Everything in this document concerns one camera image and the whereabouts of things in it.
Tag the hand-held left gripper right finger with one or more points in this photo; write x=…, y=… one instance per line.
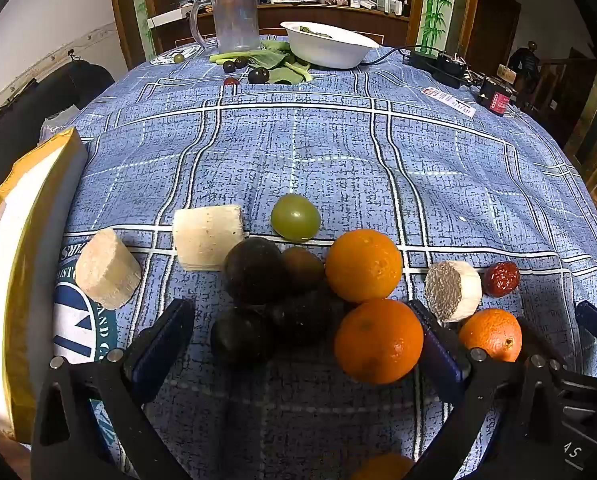
x=441, y=360

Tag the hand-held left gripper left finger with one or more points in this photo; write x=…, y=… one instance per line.
x=163, y=350

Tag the small orange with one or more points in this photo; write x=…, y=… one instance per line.
x=490, y=335

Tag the tan peeled sugarcane piece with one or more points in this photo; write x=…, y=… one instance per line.
x=108, y=270

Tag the red jujube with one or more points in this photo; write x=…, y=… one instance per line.
x=500, y=280

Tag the large white sugarcane piece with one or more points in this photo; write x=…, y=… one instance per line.
x=208, y=237

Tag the brownish plum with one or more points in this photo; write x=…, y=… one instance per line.
x=303, y=267

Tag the large green grape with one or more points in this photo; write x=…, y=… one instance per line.
x=296, y=217

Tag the yellow and white box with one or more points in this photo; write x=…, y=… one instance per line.
x=8, y=260

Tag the blue plaid tablecloth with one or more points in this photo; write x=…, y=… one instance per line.
x=328, y=160

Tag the red and black device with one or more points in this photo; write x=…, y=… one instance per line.
x=498, y=97

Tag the white label card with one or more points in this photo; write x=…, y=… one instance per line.
x=451, y=101

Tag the dark figure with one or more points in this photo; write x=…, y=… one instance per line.
x=525, y=62

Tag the black chair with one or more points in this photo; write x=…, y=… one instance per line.
x=78, y=85

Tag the small dark plum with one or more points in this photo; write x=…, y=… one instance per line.
x=258, y=75
x=241, y=62
x=228, y=66

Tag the small green grape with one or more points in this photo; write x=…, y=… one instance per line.
x=178, y=58

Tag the black power strip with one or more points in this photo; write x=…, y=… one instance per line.
x=436, y=67

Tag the green leafy vegetables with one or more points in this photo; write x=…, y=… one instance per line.
x=278, y=62

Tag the dark wooden door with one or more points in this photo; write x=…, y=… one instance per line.
x=493, y=25

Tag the white bowl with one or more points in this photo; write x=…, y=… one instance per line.
x=328, y=50

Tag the flat white box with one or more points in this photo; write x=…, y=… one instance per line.
x=171, y=18

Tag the clear plastic pitcher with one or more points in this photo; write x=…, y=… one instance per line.
x=236, y=17

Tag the green leaf in bowl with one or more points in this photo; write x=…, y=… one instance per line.
x=316, y=32

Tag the wooden counter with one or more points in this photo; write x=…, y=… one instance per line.
x=273, y=16

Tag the bamboo pattern panel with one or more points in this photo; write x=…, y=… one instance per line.
x=436, y=5

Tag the small white box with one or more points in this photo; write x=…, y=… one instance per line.
x=371, y=3

